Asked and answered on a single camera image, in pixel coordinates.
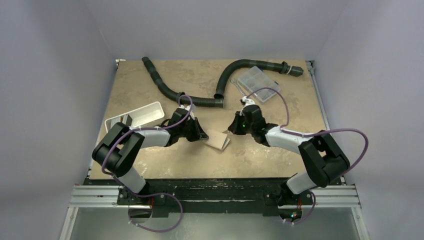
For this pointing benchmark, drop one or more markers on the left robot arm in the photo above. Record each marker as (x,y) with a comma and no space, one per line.
(117,151)

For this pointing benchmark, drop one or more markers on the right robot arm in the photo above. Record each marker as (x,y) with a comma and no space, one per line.
(323,159)

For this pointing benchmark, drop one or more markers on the beige card holder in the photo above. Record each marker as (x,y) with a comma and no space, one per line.
(216,140)

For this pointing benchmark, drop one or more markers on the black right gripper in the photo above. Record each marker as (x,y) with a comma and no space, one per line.
(240,123)

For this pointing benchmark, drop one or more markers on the silver open-end wrench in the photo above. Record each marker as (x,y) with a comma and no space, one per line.
(235,83)

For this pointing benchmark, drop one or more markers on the white plastic tray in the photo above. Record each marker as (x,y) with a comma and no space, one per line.
(149,115)

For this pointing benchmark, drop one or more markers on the silver cards in tray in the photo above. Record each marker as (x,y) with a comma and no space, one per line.
(126,119)

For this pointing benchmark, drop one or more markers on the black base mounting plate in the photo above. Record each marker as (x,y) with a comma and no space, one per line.
(215,196)

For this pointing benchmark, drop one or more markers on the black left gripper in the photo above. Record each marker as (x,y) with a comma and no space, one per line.
(194,137)

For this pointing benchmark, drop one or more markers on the clear plastic compartment box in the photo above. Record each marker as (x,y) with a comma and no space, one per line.
(255,81)

